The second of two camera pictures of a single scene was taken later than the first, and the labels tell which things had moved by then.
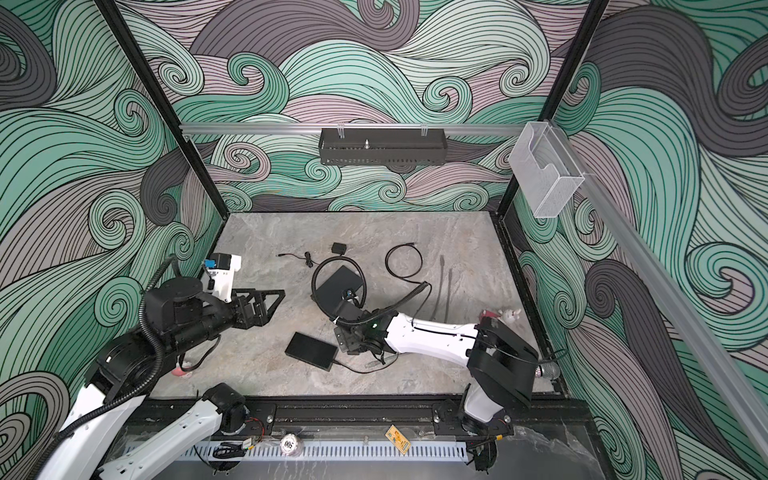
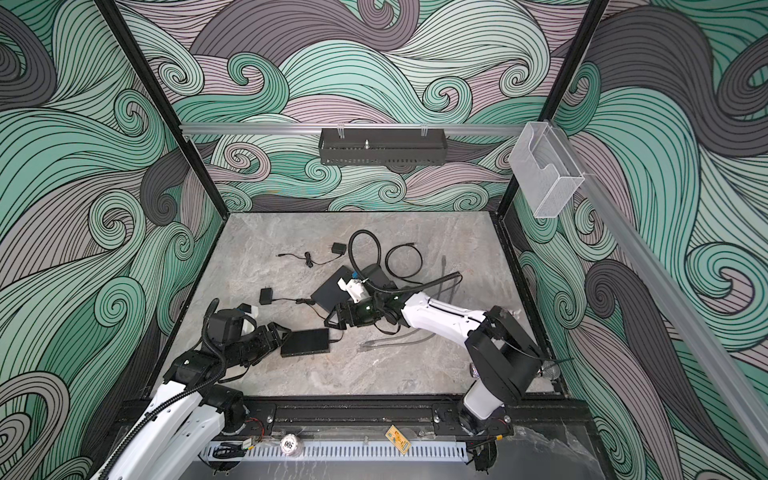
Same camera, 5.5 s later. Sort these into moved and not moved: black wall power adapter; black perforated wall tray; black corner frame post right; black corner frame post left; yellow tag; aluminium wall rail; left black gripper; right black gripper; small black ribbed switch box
Moved: small black ribbed switch box; right black gripper; left black gripper
Not moved: black corner frame post right; aluminium wall rail; black perforated wall tray; yellow tag; black corner frame post left; black wall power adapter
